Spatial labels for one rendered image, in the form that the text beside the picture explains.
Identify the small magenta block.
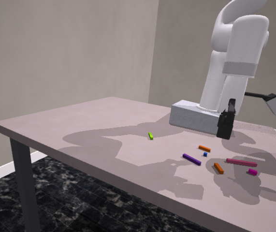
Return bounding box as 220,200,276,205
248,169,257,175

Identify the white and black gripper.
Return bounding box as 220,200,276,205
217,73,254,140

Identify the purple rod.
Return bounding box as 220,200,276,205
183,154,201,166

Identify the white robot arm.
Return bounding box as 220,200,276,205
196,0,276,116

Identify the pink rod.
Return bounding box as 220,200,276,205
226,158,257,167

